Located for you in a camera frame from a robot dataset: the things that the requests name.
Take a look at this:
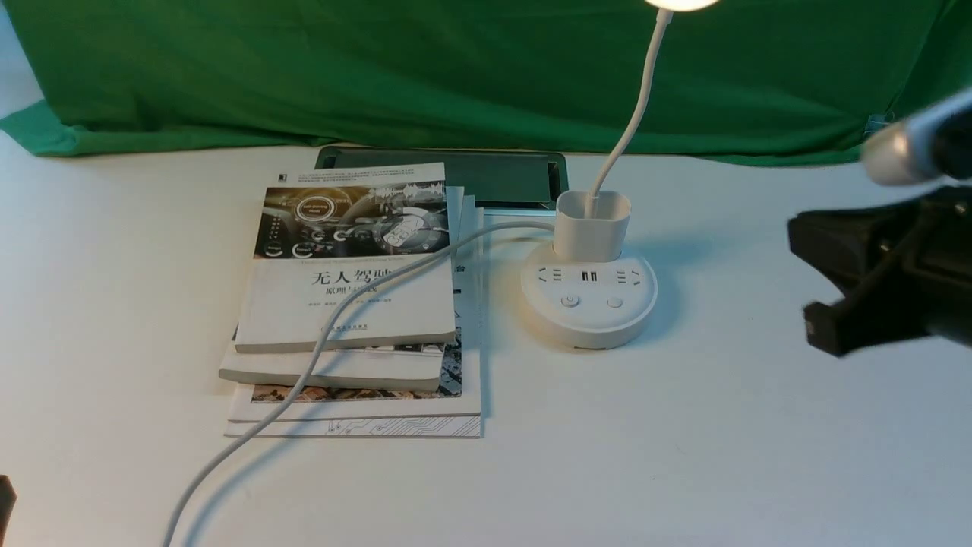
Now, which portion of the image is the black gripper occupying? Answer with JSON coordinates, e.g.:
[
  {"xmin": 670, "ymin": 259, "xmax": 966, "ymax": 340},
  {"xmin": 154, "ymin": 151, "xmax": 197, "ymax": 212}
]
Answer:
[{"xmin": 787, "ymin": 186, "xmax": 971, "ymax": 357}]

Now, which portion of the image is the white desk lamp with sockets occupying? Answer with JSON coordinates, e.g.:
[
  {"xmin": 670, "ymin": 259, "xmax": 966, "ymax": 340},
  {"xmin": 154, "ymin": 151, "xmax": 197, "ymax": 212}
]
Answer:
[{"xmin": 520, "ymin": 1, "xmax": 708, "ymax": 350}]

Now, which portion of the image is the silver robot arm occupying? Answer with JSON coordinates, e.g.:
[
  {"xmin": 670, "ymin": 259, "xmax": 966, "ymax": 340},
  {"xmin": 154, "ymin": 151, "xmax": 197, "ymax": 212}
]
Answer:
[{"xmin": 787, "ymin": 90, "xmax": 971, "ymax": 357}]

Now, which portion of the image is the metal binder clip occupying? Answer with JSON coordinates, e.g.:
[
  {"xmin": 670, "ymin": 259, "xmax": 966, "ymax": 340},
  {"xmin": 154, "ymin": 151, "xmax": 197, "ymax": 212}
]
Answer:
[{"xmin": 863, "ymin": 112, "xmax": 895, "ymax": 140}]

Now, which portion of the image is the green backdrop cloth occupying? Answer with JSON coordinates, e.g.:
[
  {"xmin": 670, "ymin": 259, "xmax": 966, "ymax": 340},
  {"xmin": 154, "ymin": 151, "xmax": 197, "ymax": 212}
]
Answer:
[{"xmin": 2, "ymin": 1, "xmax": 970, "ymax": 166}]

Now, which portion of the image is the black tablet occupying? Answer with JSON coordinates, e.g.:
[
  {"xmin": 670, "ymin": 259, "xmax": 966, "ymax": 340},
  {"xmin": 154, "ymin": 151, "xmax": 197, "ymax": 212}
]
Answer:
[{"xmin": 315, "ymin": 145, "xmax": 570, "ymax": 211}]

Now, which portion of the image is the bottom book with circuit pattern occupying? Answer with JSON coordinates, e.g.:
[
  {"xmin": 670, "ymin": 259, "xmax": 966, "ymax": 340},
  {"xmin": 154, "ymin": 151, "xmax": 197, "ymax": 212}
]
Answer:
[{"xmin": 260, "ymin": 239, "xmax": 484, "ymax": 438}]

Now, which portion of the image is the top book with car cover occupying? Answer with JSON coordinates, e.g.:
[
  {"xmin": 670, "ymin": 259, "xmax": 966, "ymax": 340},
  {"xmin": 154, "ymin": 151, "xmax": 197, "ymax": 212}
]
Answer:
[{"xmin": 234, "ymin": 163, "xmax": 464, "ymax": 354}]

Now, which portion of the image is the dark object at left edge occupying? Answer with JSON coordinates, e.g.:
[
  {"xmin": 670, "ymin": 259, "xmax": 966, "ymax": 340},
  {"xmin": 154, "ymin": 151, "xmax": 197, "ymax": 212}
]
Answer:
[{"xmin": 0, "ymin": 475, "xmax": 17, "ymax": 546}]

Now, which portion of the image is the white power cable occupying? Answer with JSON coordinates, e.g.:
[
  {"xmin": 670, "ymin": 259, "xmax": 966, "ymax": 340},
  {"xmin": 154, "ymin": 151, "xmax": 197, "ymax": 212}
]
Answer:
[{"xmin": 160, "ymin": 221, "xmax": 557, "ymax": 547}]

